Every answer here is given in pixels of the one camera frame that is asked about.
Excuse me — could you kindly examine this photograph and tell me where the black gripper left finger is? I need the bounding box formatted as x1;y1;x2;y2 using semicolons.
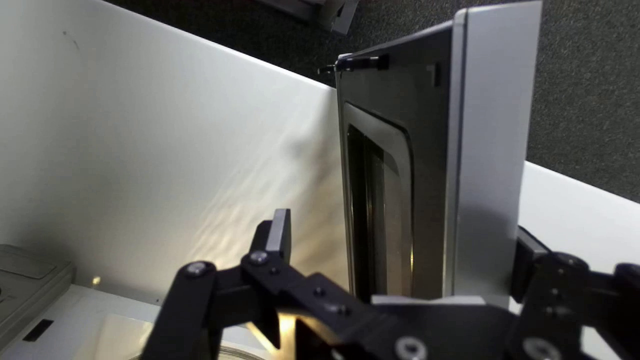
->
138;206;375;360

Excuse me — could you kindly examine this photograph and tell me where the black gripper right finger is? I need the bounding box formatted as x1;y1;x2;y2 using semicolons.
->
505;223;640;360

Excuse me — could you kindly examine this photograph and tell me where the black microwave door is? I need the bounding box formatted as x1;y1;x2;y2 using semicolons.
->
317;0;543;310

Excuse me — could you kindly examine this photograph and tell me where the silver microwave body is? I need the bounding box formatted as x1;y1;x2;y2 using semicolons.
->
0;242;348;360

